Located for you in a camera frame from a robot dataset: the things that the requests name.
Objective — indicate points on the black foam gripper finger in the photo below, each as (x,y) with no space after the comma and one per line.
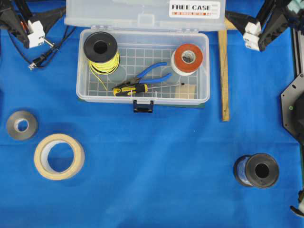
(50,16)
(17,25)

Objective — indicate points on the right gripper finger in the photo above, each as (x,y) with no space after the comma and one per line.
(244,23)
(272,26)

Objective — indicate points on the clear plastic tool box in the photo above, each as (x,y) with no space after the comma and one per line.
(147,33)

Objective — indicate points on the wooden ruler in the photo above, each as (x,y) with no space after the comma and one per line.
(223,59)

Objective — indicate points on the red white tape roll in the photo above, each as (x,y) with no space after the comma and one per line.
(186,59)

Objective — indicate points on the small cardboard piece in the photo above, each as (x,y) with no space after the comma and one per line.
(185,91)

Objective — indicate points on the grey tape roll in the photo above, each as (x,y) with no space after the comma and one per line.
(21,125)

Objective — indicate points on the yellow black screwdriver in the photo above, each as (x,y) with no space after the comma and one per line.
(132,89)

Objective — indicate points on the beige masking tape roll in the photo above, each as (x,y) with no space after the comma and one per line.
(59,157)

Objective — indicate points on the blue table cloth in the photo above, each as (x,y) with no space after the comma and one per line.
(172,168)

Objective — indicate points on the yellow wire spool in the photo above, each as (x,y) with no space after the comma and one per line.
(101,51)

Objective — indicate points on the blue wire spool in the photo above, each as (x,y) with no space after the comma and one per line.
(259,170)

